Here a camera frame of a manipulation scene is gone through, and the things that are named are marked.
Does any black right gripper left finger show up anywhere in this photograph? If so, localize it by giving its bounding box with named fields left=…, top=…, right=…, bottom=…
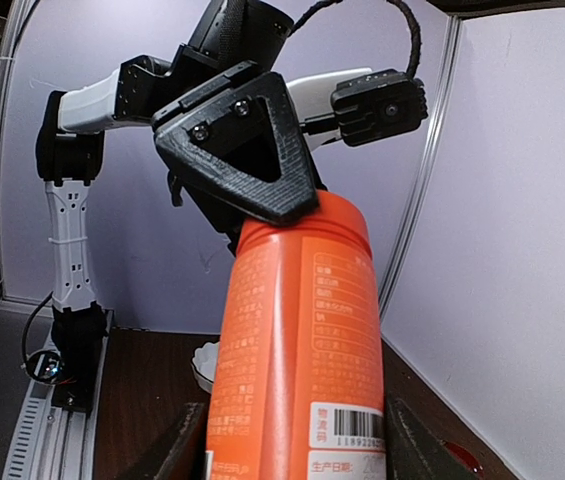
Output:
left=154, top=402, right=207, bottom=480

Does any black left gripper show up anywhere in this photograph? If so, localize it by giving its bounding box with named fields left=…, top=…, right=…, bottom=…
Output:
left=150, top=61, right=319, bottom=255

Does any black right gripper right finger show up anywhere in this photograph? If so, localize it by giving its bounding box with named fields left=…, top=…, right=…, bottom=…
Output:
left=384, top=397, right=481, bottom=480

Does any orange pill bottle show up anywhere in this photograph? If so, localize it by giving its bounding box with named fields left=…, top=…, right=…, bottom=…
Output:
left=205, top=191, right=387, bottom=479

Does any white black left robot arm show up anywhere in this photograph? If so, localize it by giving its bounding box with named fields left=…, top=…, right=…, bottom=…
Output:
left=35, top=1, right=365, bottom=369

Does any red floral plate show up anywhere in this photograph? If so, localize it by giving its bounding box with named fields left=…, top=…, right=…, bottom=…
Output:
left=443, top=441, right=485, bottom=480

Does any white scalloped bowl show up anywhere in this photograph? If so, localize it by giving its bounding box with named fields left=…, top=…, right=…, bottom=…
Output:
left=191, top=342, right=219, bottom=394

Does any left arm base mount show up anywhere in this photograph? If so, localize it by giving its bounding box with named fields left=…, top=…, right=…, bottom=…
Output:
left=20, top=294, right=109, bottom=414

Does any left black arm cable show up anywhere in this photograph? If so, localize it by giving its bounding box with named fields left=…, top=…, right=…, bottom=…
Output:
left=286, top=0, right=423, bottom=81

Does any left aluminium frame post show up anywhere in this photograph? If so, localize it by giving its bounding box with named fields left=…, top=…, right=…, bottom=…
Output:
left=378, top=15, right=462, bottom=321

